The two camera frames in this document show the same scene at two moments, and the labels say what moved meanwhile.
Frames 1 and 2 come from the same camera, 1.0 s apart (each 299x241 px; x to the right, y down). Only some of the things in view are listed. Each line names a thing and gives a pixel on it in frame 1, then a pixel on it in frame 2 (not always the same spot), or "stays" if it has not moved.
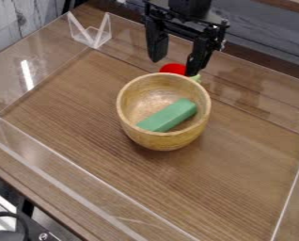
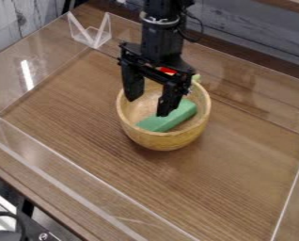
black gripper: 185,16 -> 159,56
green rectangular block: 170,117 stays
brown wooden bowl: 149,93 stays
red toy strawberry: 174,68 stays
